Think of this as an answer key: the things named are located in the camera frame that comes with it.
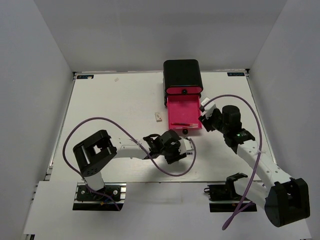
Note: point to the black drawer cabinet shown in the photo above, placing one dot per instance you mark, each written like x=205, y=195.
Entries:
x=181, y=72

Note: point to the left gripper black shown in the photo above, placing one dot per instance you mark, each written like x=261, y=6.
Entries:
x=177, y=156

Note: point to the pink drawer with black knob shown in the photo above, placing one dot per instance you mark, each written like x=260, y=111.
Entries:
x=184, y=90

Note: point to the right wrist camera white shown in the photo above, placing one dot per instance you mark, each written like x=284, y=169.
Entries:
x=207, y=107

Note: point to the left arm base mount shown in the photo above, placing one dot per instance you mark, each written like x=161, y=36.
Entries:
x=112, y=200

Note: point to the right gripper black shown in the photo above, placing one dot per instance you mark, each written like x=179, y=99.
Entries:
x=206, y=122

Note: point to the corner logo sticker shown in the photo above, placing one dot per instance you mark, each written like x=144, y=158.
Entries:
x=236, y=74
x=85, y=77

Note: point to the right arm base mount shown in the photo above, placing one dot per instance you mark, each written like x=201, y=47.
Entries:
x=220, y=200

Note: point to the white staples box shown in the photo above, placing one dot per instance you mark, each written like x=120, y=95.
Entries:
x=158, y=117

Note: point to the red pen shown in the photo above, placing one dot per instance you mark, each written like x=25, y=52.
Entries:
x=185, y=125

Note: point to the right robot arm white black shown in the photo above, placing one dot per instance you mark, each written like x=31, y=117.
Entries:
x=284, y=199

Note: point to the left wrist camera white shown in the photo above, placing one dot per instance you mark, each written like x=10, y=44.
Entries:
x=186, y=146

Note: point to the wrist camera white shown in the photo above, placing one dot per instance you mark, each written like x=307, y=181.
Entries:
x=186, y=146
x=207, y=107

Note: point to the left corner logo sticker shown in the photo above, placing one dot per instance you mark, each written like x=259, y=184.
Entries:
x=85, y=77

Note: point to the right corner logo sticker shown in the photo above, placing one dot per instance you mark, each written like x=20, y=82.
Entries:
x=236, y=74

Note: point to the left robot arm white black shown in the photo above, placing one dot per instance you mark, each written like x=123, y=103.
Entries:
x=96, y=151

